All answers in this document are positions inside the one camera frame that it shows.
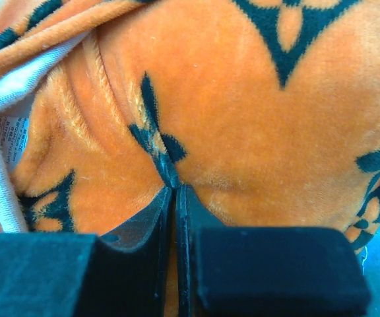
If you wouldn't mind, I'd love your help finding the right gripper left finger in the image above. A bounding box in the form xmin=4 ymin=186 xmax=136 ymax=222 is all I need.
xmin=0 ymin=188 xmax=172 ymax=316

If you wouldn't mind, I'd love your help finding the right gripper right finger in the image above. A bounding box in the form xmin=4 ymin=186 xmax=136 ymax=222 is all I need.
xmin=175 ymin=185 xmax=371 ymax=316

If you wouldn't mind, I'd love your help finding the orange patterned pillowcase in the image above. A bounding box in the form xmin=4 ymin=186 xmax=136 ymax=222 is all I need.
xmin=0 ymin=1 xmax=380 ymax=250

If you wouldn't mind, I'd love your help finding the white care label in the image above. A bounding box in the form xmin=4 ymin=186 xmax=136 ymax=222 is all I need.
xmin=0 ymin=116 xmax=29 ymax=172

